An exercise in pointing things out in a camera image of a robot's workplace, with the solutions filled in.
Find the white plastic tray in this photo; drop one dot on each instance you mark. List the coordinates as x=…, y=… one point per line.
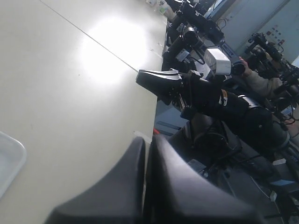
x=13, y=156

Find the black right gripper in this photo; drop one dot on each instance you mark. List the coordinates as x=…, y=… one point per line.
x=186, y=91

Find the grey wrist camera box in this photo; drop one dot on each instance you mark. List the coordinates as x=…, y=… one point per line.
x=218, y=62

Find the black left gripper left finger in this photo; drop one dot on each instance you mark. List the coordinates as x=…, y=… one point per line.
x=114, y=199

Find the background robot arms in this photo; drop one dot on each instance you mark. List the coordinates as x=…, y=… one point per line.
x=191, y=31

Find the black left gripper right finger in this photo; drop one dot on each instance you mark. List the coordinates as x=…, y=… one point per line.
x=176, y=194

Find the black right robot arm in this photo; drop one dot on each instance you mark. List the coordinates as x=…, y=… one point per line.
x=253, y=124

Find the person in beige sleeve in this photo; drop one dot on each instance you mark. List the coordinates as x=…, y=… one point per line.
x=262, y=86

